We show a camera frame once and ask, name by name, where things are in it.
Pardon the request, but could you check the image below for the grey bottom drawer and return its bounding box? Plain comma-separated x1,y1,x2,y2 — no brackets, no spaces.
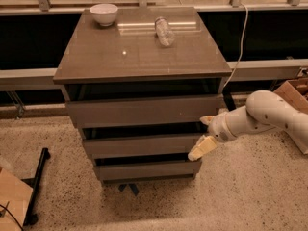
93,160,202,181

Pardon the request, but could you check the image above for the grey drawer cabinet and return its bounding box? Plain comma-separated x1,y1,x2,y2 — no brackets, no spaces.
54,8,231,184

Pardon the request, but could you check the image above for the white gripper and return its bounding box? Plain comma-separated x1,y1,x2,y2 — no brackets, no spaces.
188,113,232,161

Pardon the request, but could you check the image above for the black cable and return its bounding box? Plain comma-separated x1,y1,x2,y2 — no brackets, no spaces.
0,201,25,231

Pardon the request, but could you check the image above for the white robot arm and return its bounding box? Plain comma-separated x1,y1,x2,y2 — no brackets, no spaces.
188,90,308,161

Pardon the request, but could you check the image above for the white cable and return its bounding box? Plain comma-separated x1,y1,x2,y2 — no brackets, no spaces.
221,3,249,90

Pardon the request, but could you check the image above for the grey drawer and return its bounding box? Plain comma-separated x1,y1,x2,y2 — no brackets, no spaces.
93,160,202,181
66,95,222,128
83,134,200,158

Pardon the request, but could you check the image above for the cardboard box left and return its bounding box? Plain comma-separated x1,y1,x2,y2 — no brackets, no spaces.
0,168,33,231

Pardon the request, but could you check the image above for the clear plastic bottle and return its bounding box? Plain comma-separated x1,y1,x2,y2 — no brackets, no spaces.
155,16,175,47

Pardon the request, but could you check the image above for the grey top drawer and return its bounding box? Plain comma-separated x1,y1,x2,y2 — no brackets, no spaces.
66,95,222,128

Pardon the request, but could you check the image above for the cardboard box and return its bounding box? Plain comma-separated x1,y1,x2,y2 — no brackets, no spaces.
272,77,308,155
0,168,33,231

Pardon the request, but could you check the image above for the cardboard box right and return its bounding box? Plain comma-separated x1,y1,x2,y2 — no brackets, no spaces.
272,77,308,155

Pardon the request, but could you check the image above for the white ceramic bowl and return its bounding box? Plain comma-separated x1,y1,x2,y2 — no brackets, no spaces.
90,4,118,26

